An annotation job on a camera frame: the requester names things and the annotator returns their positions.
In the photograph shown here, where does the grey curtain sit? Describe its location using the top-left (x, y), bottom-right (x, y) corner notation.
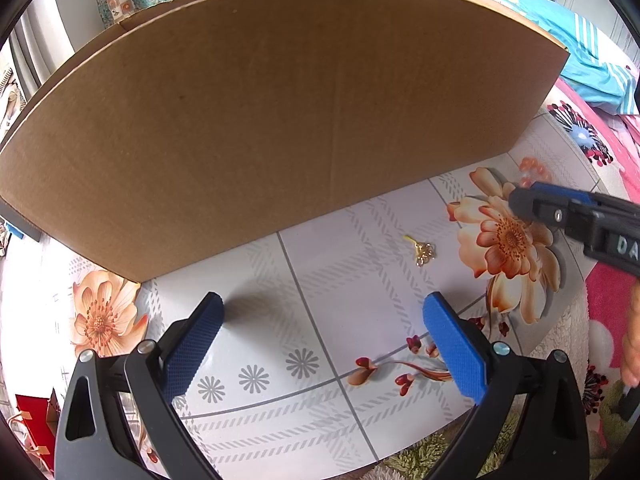
top-left (7, 20), bottom-right (46, 96)

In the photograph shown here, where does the pink floral blanket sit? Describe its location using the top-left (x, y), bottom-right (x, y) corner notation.
top-left (537, 80), bottom-right (640, 461)

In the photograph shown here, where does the dark low cabinet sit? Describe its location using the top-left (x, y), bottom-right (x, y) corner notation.
top-left (0, 200), bottom-right (41, 243)

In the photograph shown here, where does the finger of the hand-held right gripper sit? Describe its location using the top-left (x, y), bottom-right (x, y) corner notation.
top-left (530, 181), bottom-right (640, 214)
top-left (508, 187), bottom-right (598, 242)

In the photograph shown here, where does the person's right hand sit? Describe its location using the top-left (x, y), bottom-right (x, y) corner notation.
top-left (621, 320), bottom-right (640, 388)

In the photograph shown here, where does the brown cardboard box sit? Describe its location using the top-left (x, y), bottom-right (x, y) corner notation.
top-left (0, 0), bottom-right (571, 283)

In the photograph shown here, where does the patterned wrapping paper roll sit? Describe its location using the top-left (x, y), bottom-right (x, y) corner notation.
top-left (107, 0), bottom-right (136, 25)

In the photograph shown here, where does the pink bead bracelet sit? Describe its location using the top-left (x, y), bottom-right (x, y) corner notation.
top-left (517, 157), bottom-right (553, 191)

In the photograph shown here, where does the floral plaid table cover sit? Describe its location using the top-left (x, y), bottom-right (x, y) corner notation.
top-left (0, 110), bottom-right (616, 480)

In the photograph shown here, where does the red paper bag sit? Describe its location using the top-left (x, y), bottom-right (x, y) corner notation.
top-left (14, 393), bottom-right (57, 461)

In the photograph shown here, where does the white fleece blanket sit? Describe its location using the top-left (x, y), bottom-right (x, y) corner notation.
top-left (545, 265), bottom-right (596, 361)

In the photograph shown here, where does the gold chain bracelet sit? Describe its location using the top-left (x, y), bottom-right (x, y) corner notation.
top-left (404, 234), bottom-right (438, 264)

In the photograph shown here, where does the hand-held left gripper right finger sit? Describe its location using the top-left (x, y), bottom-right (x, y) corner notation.
top-left (422, 291), bottom-right (593, 480)

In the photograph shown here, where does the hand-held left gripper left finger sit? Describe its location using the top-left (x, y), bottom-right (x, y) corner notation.
top-left (52, 291), bottom-right (226, 480)

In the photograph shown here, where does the blue striped garment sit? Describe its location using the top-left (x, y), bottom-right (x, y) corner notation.
top-left (462, 0), bottom-right (640, 116)

